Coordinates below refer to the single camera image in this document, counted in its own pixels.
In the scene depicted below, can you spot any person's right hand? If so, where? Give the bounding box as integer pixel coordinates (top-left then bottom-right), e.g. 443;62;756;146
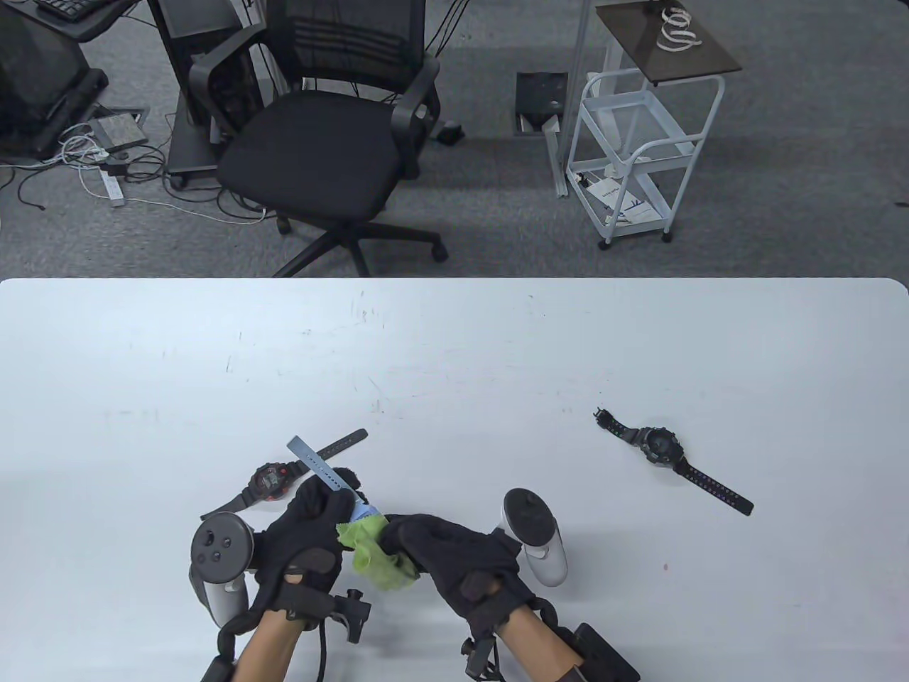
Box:
376;514;537;629

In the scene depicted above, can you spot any person's left hand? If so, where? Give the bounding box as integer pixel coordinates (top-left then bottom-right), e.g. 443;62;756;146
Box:
250;467;369;626

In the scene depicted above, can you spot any black red watch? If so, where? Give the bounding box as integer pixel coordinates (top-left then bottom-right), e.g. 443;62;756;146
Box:
200;428;369;523

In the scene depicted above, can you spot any green microfibre cloth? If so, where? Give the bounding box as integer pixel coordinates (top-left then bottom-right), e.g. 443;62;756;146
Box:
335;515;420;592

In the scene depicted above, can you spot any grey white hand controller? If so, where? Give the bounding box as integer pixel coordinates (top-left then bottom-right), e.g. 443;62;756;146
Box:
503;488;569;588
189;513;255;627

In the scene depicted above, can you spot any light blue watch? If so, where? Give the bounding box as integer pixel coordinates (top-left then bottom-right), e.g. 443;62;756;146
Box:
286;435;381;523

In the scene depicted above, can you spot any black watch dotted strap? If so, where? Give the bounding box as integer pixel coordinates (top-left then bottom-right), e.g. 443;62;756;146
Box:
594;408;754;516

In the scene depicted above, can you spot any person's right forearm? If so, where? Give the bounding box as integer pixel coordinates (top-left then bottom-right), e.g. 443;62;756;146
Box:
494;604;587;682

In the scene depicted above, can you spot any person's left forearm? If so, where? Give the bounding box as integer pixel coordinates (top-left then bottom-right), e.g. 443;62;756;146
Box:
231;611;306;682

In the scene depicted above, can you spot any black mesh office chair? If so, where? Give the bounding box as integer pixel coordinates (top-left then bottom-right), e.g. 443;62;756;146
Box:
188;0;450;278

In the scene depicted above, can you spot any white paper sheet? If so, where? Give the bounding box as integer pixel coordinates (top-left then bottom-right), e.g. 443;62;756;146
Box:
584;178;658;227

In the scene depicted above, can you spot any black rolling computer stand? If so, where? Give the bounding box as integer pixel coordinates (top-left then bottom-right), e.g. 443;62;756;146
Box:
146;0;267;191

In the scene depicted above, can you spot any grey floor plate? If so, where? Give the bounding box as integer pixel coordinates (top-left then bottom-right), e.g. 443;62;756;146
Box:
89;105;151;151

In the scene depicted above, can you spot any white rolling cart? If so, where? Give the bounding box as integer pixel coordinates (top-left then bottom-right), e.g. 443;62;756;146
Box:
566;71;726;251
543;0;743;200

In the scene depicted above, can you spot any open black floor box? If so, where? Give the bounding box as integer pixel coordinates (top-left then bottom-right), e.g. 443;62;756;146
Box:
515;71;569;136

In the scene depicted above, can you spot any black machine base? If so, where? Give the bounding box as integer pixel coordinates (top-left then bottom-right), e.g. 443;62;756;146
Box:
0;11;111;161

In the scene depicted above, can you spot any black desk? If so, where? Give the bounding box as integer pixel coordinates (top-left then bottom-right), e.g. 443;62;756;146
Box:
0;0;143;43

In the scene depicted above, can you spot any black keyboard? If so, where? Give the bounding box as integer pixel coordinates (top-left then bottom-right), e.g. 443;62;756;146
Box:
34;0;104;21

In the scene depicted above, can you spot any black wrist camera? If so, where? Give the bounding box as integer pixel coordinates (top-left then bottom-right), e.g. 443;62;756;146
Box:
327;588;372;644
462;636;501;682

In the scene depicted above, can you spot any white cable bundle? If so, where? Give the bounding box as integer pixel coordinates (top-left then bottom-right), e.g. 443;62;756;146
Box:
57;122;118;170

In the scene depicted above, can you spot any white coiled cable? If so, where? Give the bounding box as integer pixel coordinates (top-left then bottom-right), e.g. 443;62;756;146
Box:
655;7;704;53

